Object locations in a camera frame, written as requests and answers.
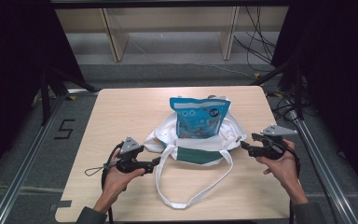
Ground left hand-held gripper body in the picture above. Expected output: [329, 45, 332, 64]
[115, 136, 154, 175]

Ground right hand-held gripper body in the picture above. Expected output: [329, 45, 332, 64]
[248, 123, 298, 161]

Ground white tote bag colourful blobs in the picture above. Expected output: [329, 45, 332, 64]
[143, 92, 249, 210]

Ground blue snack bag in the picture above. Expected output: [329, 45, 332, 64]
[169, 95, 233, 140]

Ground person's right hand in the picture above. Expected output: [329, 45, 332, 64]
[255, 138, 303, 194]

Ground person's left hand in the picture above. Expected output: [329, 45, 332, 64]
[100, 163, 145, 203]

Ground black metal stand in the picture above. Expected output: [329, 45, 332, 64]
[39, 65, 98, 126]
[250, 58, 306, 121]

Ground black curtain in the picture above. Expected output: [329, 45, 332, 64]
[269, 0, 358, 197]
[0, 0, 87, 186]

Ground light wooden desk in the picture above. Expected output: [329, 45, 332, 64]
[55, 6, 290, 63]

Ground black floor cables bundle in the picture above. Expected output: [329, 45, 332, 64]
[265, 88, 304, 123]

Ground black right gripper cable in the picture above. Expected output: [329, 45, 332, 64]
[287, 144, 303, 224]

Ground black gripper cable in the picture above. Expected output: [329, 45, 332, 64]
[100, 140, 126, 224]
[287, 144, 303, 224]

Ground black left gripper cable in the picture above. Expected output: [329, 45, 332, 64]
[100, 140, 126, 224]

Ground thin grey strap loop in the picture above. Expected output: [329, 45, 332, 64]
[84, 163, 110, 177]

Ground aluminium floor rail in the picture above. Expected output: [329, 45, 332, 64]
[0, 89, 99, 224]
[287, 110, 358, 224]

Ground black hanging cables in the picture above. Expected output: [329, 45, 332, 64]
[232, 6, 278, 74]

